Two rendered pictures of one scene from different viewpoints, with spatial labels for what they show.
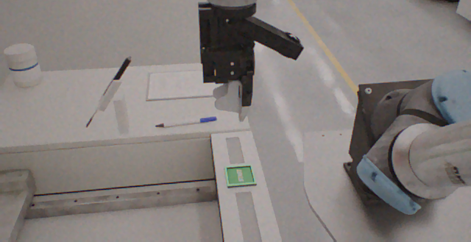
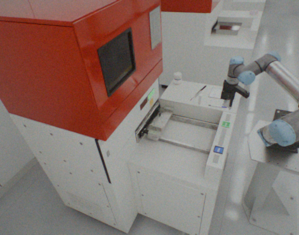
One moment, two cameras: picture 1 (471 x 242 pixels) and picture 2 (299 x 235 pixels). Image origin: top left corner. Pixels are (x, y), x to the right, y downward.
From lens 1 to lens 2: 86 cm
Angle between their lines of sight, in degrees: 29
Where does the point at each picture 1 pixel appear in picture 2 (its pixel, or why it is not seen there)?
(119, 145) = (197, 107)
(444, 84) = not seen: hidden behind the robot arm
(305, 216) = not seen: hidden behind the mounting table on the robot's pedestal
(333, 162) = not seen: hidden behind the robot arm
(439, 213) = (290, 156)
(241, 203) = (223, 130)
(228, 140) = (227, 114)
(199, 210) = (213, 131)
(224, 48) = (227, 92)
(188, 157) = (215, 116)
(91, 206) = (185, 120)
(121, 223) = (191, 127)
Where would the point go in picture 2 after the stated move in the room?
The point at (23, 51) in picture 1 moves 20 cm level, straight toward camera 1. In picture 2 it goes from (179, 74) to (180, 86)
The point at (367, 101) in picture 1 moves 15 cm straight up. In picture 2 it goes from (276, 114) to (284, 96)
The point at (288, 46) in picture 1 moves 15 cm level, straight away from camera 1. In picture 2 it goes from (244, 94) to (253, 84)
